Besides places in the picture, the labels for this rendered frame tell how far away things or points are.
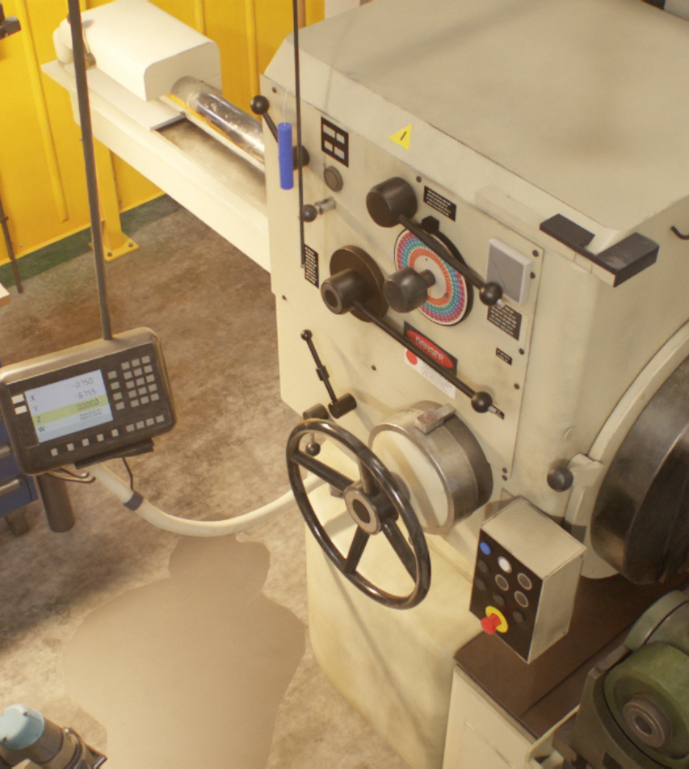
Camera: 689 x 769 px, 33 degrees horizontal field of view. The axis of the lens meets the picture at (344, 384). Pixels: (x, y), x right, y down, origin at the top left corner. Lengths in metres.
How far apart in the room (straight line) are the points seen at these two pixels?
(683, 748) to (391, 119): 1.10
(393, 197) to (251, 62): 3.10
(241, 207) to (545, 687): 1.35
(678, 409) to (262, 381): 2.41
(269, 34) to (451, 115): 3.05
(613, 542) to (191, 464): 2.09
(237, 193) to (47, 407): 0.85
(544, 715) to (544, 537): 0.75
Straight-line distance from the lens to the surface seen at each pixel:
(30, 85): 4.37
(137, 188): 4.80
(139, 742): 3.32
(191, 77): 3.19
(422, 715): 2.98
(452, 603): 2.79
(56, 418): 2.41
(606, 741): 2.06
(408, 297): 1.84
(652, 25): 2.23
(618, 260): 1.63
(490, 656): 2.70
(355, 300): 2.03
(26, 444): 2.41
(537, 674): 2.68
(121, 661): 3.46
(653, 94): 2.01
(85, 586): 3.64
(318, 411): 2.42
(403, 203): 1.84
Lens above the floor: 2.85
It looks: 43 degrees down
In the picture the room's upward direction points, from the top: straight up
